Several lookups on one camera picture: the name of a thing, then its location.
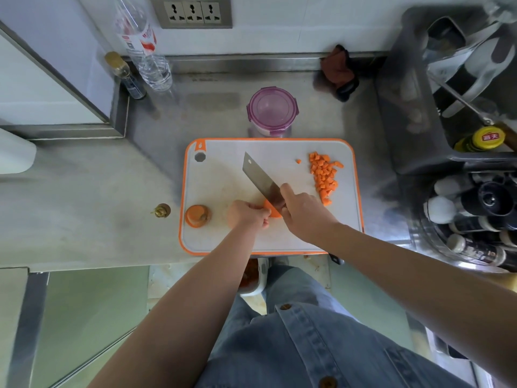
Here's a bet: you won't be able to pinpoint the grey wall socket panel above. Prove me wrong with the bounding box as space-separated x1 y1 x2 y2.
149 0 233 30

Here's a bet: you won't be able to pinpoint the blue denim shirt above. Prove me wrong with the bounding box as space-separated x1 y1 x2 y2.
193 302 476 388

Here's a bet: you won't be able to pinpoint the brown-centred carrot end slice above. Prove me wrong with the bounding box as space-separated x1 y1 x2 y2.
185 204 212 226

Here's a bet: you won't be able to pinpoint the metal utensil handle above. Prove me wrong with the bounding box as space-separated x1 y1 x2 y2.
428 72 517 152

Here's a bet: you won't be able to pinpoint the person's left forearm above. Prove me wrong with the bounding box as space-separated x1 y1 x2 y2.
87 226 267 388

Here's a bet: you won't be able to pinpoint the pale green cabinet front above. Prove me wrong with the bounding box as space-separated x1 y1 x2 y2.
30 266 150 388
329 260 415 348

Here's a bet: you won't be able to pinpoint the white orange-rimmed cutting board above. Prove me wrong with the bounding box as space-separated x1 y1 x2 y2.
179 137 365 257

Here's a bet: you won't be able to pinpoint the group of seasoning bottles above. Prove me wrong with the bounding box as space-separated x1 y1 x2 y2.
423 171 517 273

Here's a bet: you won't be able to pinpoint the yellow-capped sauce bottle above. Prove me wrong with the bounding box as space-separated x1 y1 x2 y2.
454 126 506 153

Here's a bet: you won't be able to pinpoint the clear plastic water bottle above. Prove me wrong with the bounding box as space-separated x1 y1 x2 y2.
109 0 173 92

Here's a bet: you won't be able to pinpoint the person's left hand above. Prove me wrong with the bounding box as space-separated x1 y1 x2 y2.
226 199 272 231

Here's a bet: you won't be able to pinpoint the dark red cloth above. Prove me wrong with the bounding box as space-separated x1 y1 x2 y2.
321 44 360 103

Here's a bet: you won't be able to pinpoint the white and black bag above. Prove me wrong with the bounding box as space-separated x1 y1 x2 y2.
424 16 517 117

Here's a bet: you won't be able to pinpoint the purple lidded container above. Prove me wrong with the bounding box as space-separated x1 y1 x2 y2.
246 86 300 138

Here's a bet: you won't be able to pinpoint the person's right hand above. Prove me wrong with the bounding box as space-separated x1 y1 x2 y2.
278 183 340 245

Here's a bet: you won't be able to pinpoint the blue denim trousers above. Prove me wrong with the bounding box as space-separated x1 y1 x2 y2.
209 264 356 352

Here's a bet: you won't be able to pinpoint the black-handled kitchen knife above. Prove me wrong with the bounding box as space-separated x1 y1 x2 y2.
242 152 345 266

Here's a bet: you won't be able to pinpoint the white waste bin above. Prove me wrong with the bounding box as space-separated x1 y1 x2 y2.
238 257 269 297

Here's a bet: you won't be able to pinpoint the person's right forearm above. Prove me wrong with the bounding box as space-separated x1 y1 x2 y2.
319 224 517 386

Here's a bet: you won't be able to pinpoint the pile of diced carrot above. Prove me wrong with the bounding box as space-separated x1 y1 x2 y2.
295 151 345 206

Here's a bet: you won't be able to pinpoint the clear round basin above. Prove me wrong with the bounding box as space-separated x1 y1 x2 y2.
408 177 517 275

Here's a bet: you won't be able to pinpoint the small gold-capped bottle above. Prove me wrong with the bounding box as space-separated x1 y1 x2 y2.
104 51 147 101

